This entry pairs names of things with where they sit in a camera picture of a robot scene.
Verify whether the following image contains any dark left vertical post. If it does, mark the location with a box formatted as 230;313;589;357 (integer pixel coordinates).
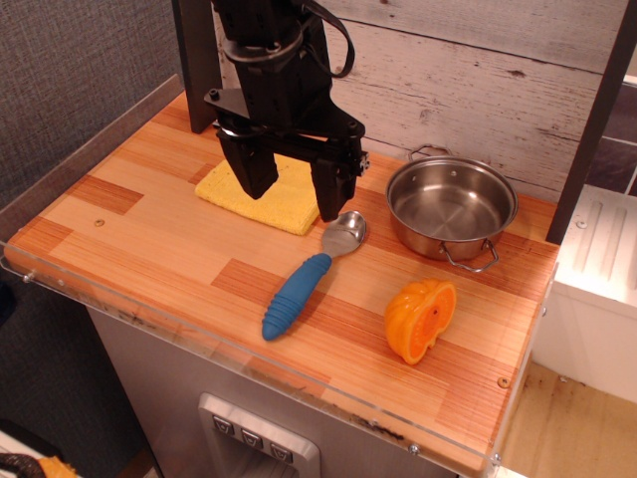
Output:
171;0;222;133

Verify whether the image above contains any orange plastic pumpkin half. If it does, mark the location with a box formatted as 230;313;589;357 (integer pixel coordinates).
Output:
384;278;457;365

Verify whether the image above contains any dark vertical post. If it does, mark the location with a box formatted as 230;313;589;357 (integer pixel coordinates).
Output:
545;0;636;245
171;0;222;133

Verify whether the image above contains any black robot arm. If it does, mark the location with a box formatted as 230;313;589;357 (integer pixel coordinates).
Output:
205;1;369;221

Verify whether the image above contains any dark right vertical post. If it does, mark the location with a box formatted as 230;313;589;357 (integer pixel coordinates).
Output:
545;0;636;245

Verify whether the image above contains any orange toy bottom left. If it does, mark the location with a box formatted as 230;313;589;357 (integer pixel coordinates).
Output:
0;452;79;478

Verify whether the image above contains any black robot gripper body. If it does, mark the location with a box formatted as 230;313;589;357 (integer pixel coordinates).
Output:
205;53;369;176

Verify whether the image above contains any stainless steel pot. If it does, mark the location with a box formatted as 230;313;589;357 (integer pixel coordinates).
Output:
385;143;519;273

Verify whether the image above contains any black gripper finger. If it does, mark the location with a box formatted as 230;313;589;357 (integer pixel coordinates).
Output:
217;129;279;199
311;159;356;222

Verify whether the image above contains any clear acrylic left guard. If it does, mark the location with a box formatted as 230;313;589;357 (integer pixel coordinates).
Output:
1;74;183;243

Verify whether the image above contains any grey metal cabinet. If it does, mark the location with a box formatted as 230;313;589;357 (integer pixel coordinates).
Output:
90;311;453;477

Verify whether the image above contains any silver control panel with buttons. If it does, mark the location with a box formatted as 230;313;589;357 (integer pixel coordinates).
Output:
198;392;321;477

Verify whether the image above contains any blue handled metal spoon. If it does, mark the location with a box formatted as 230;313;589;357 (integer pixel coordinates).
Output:
262;211;366;342

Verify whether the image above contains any yellow folded cloth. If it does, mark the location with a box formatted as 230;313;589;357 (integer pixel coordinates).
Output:
195;154;319;236

